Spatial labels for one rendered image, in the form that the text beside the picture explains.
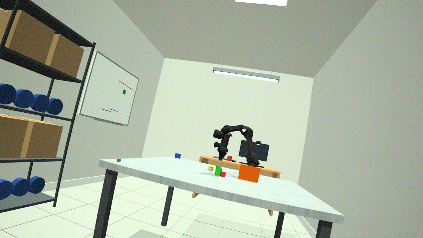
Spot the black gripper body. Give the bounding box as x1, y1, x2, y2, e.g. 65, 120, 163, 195
218, 140, 229, 153

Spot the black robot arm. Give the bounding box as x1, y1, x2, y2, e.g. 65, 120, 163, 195
213, 125, 260, 167

